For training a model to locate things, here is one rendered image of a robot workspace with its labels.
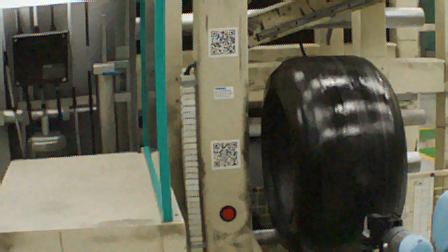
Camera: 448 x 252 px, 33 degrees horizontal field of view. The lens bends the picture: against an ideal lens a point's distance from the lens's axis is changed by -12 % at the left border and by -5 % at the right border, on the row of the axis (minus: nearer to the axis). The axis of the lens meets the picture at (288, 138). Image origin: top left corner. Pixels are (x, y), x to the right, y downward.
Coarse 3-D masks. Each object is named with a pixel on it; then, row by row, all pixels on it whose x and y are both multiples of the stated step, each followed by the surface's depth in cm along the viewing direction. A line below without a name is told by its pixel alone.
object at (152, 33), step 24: (144, 0) 175; (144, 24) 175; (144, 48) 178; (144, 72) 180; (144, 96) 188; (144, 120) 189; (144, 144) 190; (168, 168) 138; (168, 192) 139; (168, 216) 140
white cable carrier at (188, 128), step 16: (192, 96) 203; (192, 112) 204; (192, 128) 205; (192, 144) 205; (192, 160) 208; (192, 176) 207; (192, 192) 208; (192, 208) 209; (192, 224) 210; (192, 240) 211
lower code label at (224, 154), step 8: (216, 144) 206; (224, 144) 206; (232, 144) 207; (216, 152) 206; (224, 152) 207; (232, 152) 207; (216, 160) 207; (224, 160) 207; (232, 160) 208; (216, 168) 207; (224, 168) 208
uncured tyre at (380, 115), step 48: (288, 96) 204; (336, 96) 199; (384, 96) 202; (288, 144) 247; (336, 144) 195; (384, 144) 197; (288, 192) 245; (336, 192) 195; (384, 192) 199; (288, 240) 214; (336, 240) 204
